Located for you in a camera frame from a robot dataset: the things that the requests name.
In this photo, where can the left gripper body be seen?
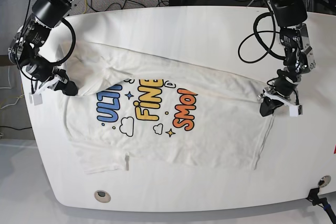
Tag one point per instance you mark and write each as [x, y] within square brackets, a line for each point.
[285, 84]

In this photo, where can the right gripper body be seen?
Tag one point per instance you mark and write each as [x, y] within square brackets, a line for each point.
[43, 70]

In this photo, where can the white printed T-shirt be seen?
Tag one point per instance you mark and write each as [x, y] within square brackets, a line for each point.
[133, 106]

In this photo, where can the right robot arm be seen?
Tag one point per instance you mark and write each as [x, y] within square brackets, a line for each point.
[24, 50]

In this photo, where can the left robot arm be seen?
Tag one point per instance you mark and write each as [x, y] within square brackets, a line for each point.
[290, 17]

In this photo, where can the silver table grommet right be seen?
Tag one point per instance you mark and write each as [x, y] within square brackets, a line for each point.
[324, 181]

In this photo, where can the silver table grommet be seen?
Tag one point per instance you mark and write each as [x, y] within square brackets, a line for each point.
[324, 181]
[102, 196]

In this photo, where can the silver table grommet left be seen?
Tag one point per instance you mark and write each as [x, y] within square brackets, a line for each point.
[102, 196]

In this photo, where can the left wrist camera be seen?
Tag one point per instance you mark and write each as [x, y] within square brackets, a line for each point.
[295, 110]

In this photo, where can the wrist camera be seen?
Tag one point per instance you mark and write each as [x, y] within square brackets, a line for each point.
[295, 110]
[35, 99]

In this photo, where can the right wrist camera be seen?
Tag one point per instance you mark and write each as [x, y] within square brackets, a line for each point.
[35, 99]

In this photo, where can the black clamp with cable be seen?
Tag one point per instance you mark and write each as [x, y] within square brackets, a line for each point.
[322, 202]

